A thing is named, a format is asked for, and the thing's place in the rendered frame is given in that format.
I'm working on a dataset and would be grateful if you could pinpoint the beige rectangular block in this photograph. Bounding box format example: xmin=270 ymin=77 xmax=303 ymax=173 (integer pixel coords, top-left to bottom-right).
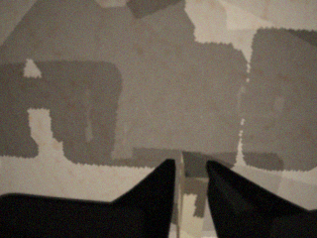
xmin=176 ymin=152 xmax=209 ymax=238

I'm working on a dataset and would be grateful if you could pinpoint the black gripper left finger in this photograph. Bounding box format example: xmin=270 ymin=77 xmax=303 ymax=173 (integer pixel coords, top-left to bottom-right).
xmin=0 ymin=159 xmax=176 ymax=238

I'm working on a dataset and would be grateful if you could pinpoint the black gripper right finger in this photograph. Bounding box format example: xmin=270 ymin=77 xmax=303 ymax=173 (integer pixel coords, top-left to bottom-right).
xmin=205 ymin=160 xmax=317 ymax=238

